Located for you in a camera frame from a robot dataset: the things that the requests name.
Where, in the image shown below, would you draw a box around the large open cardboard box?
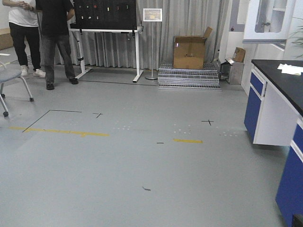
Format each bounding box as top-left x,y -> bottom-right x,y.
173,27 -> 213,70

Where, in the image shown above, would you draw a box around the papers on bench top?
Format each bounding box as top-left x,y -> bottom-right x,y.
277,64 -> 303,76

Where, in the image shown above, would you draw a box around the white glass-door cabinet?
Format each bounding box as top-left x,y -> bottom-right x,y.
243,0 -> 295,44

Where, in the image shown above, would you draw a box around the steel pedal bin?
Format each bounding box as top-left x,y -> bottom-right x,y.
220,58 -> 244,85

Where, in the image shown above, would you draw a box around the person in black shirt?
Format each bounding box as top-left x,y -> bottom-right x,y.
36,0 -> 78,90

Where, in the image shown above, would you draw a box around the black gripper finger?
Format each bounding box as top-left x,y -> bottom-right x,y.
292,214 -> 303,227

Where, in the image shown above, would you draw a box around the grey curtain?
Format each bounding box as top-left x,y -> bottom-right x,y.
70,0 -> 232,69

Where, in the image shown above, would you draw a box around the person in white shirt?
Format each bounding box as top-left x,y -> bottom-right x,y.
2,0 -> 45,78

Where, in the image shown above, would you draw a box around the blue white lab bench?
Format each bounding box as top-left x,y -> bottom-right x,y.
244,60 -> 303,227

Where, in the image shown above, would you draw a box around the small cardboard box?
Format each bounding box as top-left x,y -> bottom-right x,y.
232,47 -> 246,63

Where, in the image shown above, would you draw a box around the grey chair on casters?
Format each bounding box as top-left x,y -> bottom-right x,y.
0,62 -> 34,117

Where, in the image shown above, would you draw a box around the black pegboard on white stand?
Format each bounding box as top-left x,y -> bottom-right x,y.
70,0 -> 143,83

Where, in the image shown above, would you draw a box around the framed sign on pole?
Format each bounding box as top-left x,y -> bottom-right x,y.
143,8 -> 162,80

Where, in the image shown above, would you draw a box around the stack of metal grates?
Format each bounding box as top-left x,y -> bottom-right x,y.
158,63 -> 221,90

